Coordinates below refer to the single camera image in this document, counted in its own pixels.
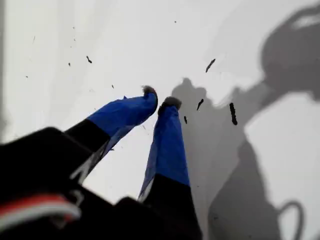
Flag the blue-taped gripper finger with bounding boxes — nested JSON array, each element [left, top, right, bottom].
[[138, 96, 202, 240], [64, 85, 159, 180]]

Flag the red white servo wire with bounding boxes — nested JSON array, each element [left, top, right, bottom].
[[0, 193, 82, 231]]

